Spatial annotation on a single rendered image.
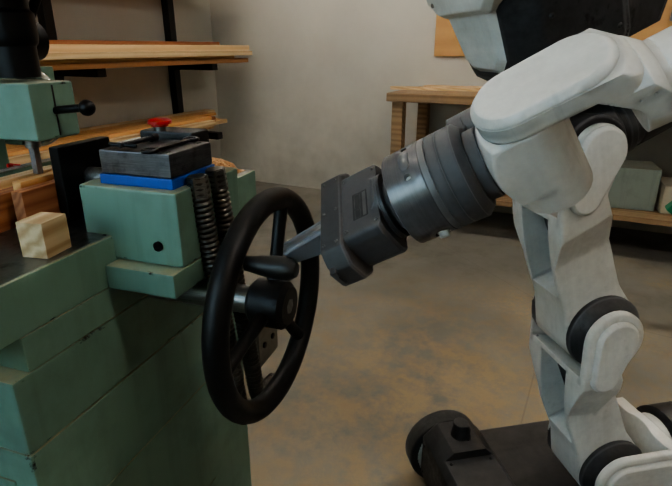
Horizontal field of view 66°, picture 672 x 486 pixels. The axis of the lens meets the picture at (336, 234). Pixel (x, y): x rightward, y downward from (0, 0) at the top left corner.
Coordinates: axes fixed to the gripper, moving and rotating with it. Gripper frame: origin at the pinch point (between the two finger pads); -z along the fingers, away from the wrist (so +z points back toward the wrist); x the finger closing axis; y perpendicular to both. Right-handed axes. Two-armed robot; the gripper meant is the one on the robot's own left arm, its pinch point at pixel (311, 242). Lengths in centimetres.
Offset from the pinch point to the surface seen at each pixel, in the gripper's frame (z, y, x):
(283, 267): -2.6, 1.2, -2.7
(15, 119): -29.1, 22.3, 18.8
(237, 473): -51, -44, -5
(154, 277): -18.7, 4.8, 0.7
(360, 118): -96, -183, 286
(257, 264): -5.2, 2.2, -1.8
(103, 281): -25.4, 7.0, 1.7
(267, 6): -124, -100, 358
